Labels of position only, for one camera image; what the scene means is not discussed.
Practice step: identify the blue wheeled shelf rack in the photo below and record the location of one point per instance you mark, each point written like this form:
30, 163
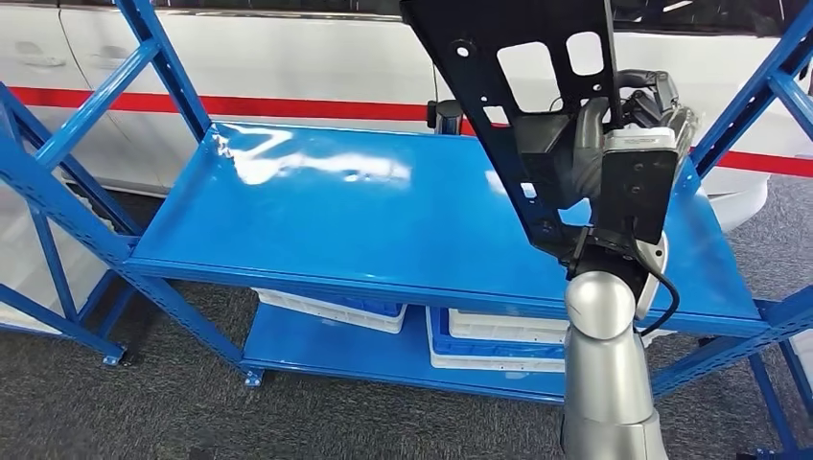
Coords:
63, 324

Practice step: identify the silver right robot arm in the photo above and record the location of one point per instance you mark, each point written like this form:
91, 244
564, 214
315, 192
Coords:
600, 355

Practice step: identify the red barrier belt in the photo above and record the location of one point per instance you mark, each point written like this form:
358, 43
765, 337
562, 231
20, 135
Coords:
254, 105
762, 164

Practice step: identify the blue metal shelf rack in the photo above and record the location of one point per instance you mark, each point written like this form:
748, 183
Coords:
349, 216

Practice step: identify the black plastic plate frame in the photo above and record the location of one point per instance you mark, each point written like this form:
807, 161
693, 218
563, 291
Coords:
444, 25

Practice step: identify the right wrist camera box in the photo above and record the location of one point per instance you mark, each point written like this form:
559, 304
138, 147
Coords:
635, 184

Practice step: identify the black stanchion post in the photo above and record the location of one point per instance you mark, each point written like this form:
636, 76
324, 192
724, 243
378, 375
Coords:
444, 117

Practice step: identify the white car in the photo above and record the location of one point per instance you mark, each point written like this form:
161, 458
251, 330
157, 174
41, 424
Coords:
286, 57

